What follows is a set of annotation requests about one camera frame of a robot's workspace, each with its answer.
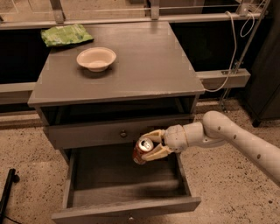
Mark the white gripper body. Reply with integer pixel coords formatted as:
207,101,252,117
164,125,188,152

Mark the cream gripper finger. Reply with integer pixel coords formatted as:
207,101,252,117
142,129,165,143
142,143,172,162

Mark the red coke can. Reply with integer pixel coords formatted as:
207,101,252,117
132,137,154,165

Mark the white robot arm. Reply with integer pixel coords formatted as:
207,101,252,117
141,111,280,185

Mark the closed grey top drawer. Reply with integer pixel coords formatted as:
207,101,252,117
44,114,194,150

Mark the open grey middle drawer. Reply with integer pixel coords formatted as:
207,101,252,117
52,143,201,224

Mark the grey wooden cabinet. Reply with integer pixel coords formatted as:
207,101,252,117
27,20,206,165

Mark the white bowl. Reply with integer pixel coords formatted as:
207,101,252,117
76,47,116,72

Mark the dark cabinet at right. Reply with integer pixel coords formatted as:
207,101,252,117
244,0,280,127

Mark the green chip bag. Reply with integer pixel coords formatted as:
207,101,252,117
40,24,94,47

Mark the black pole on floor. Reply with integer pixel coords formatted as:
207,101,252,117
0,169,19,224

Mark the metal railing frame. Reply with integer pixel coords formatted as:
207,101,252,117
0,0,272,113

